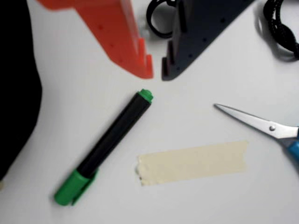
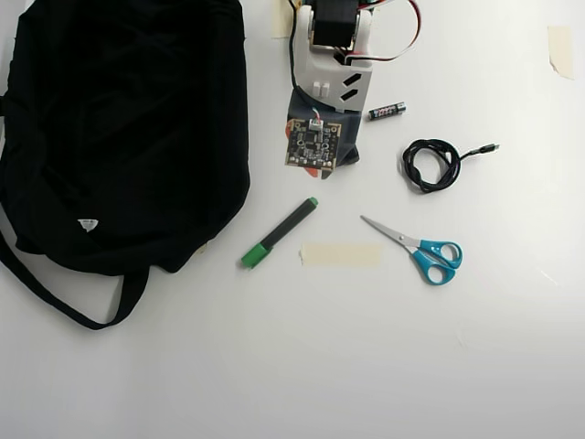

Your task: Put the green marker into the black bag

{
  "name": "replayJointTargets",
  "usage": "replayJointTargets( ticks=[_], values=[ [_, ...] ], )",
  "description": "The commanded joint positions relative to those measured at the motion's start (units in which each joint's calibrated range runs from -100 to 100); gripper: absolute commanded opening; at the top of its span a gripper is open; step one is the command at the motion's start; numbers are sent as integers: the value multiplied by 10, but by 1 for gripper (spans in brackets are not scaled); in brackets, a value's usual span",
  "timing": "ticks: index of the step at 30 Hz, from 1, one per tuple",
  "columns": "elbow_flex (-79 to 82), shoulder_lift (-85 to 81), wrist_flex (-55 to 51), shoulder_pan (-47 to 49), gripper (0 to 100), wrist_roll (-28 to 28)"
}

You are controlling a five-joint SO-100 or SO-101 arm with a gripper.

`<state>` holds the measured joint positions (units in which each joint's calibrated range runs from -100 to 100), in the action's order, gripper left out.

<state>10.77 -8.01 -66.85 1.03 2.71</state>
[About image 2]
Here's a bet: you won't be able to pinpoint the green and black marker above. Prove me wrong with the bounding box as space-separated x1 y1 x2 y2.
240 197 320 270

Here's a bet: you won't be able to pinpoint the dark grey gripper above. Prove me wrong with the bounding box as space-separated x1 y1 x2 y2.
286 89 367 181

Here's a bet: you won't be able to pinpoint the narrow beige masking tape strip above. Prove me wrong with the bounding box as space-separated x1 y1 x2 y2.
272 0 296 38

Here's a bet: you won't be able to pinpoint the black AAA battery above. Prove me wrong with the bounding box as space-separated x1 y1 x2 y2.
367 102 407 123

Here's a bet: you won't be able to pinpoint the black fabric bag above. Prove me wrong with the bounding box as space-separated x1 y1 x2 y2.
0 0 252 331

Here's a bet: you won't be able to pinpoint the thin black camera cable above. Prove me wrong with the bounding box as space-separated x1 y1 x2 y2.
286 0 303 95

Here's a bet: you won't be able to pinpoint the wide beige masking tape strip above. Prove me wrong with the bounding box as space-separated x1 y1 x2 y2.
300 242 383 270

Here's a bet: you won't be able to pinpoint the blue handled scissors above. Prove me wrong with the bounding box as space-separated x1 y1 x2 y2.
360 215 463 286

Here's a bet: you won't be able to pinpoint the bare camera circuit board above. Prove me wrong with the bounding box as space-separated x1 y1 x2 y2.
284 116 343 169

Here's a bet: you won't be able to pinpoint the torn beige masking tape strip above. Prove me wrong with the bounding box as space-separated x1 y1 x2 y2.
548 25 575 81

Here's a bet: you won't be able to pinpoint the coiled black USB cable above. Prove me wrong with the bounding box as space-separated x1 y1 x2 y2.
401 138 501 195

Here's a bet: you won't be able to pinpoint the white red servo cable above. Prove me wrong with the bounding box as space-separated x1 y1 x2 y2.
342 0 424 64

